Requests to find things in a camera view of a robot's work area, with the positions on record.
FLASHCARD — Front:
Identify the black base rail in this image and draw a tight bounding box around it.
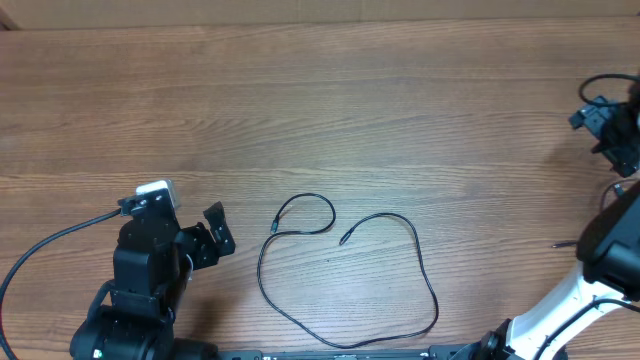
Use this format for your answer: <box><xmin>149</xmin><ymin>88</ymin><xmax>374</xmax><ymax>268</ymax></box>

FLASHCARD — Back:
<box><xmin>215</xmin><ymin>342</ymin><xmax>480</xmax><ymax>360</ymax></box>

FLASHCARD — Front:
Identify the black left camera cable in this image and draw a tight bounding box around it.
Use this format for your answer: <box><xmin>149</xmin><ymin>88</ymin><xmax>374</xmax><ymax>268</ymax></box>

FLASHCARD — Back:
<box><xmin>0</xmin><ymin>207</ymin><xmax>124</xmax><ymax>360</ymax></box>

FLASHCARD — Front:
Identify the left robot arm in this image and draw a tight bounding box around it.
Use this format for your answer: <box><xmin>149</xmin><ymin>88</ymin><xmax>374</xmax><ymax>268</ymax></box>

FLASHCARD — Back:
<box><xmin>69</xmin><ymin>202</ymin><xmax>235</xmax><ymax>360</ymax></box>

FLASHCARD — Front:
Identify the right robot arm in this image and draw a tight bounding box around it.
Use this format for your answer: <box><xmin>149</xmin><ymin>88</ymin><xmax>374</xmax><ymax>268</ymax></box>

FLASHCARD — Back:
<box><xmin>454</xmin><ymin>75</ymin><xmax>639</xmax><ymax>360</ymax></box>

